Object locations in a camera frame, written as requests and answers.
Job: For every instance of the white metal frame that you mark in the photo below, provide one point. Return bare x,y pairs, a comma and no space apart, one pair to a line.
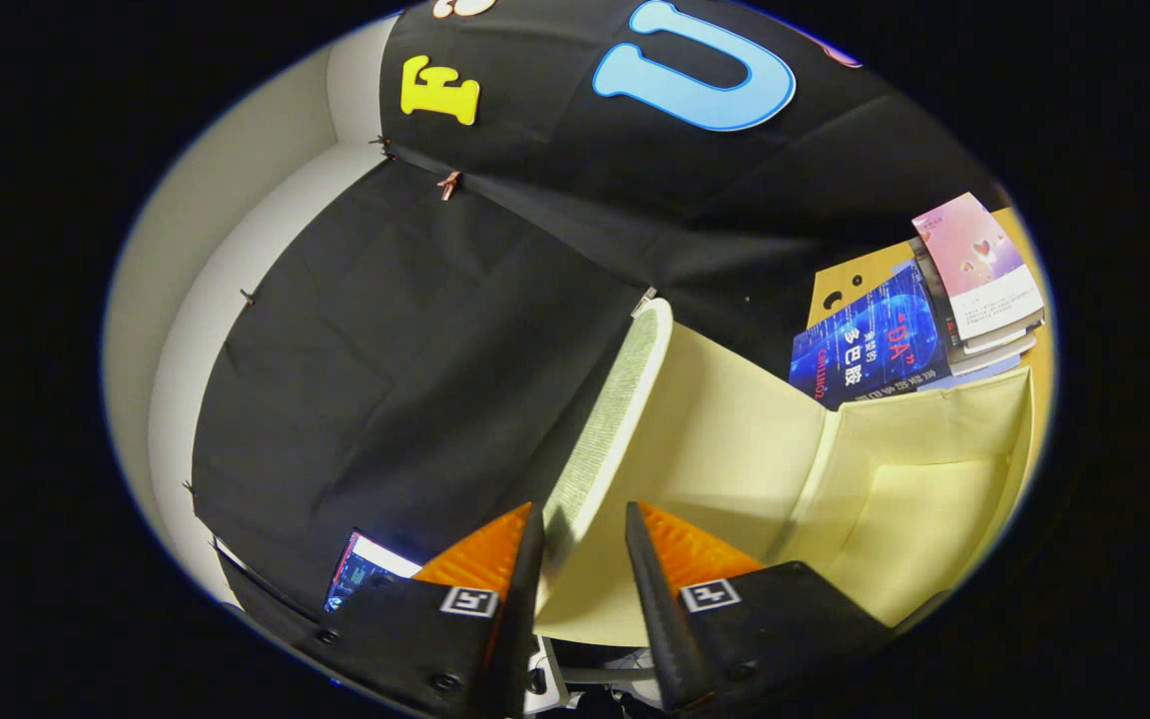
547,679

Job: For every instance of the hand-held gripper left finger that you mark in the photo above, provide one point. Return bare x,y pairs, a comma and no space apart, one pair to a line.
520,639

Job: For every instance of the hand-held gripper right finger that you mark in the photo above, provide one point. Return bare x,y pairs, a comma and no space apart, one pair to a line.
665,639

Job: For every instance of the silver clip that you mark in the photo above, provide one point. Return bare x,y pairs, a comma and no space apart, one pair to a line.
643,300

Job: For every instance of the dark cover book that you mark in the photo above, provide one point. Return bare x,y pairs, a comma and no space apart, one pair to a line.
934,300

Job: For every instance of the pink cover book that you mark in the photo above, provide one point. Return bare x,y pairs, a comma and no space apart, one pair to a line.
974,260

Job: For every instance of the blue cover book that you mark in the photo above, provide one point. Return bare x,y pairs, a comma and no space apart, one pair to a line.
864,345

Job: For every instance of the cream fabric storage box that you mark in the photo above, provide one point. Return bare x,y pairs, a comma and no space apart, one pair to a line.
735,439

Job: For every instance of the copper clip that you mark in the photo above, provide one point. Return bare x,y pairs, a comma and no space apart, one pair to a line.
448,185

